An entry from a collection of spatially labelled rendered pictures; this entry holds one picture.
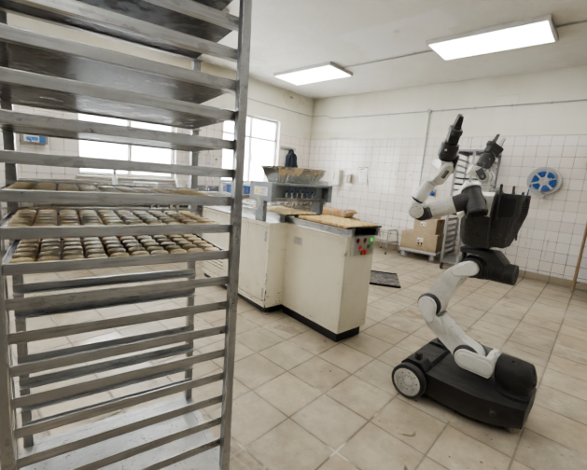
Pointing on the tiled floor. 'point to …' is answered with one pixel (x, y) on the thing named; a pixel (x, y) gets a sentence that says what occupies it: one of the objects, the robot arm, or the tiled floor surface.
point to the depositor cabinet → (252, 258)
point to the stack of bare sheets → (384, 279)
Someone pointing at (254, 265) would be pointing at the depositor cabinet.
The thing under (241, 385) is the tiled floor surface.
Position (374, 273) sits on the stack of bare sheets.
